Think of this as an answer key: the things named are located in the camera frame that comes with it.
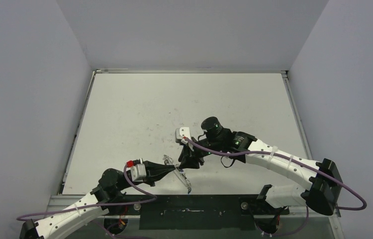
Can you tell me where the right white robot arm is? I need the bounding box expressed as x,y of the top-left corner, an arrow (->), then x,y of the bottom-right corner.
175,117 -> 343,216

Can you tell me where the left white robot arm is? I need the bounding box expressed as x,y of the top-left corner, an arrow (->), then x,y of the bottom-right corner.
17,159 -> 177,239

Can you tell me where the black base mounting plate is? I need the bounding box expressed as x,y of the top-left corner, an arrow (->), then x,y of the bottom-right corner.
105,194 -> 289,231

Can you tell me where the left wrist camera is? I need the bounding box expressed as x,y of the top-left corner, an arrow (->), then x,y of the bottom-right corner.
126,158 -> 147,182

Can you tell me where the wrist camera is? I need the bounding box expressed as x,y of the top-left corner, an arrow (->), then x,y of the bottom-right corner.
126,158 -> 147,182
175,126 -> 191,145

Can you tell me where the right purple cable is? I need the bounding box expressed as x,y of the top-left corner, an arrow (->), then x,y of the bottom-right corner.
182,136 -> 368,211

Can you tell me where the purple cable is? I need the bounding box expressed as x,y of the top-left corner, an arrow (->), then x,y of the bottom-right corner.
182,136 -> 368,211
16,163 -> 158,222

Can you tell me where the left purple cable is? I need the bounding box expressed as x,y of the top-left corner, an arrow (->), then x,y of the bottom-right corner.
16,163 -> 158,222

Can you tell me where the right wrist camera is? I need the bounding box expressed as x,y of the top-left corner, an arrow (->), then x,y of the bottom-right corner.
175,126 -> 191,145

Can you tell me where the aluminium table frame rail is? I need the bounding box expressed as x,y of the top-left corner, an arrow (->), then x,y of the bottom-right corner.
280,71 -> 313,160

